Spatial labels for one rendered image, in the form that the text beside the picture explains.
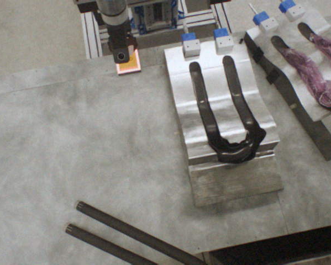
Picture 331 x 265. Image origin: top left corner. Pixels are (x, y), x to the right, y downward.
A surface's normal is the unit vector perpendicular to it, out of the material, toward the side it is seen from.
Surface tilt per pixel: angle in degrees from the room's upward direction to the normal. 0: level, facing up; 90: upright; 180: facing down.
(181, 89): 3
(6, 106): 0
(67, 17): 0
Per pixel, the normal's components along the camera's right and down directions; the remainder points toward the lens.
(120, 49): 0.05, 0.22
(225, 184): -0.02, -0.28
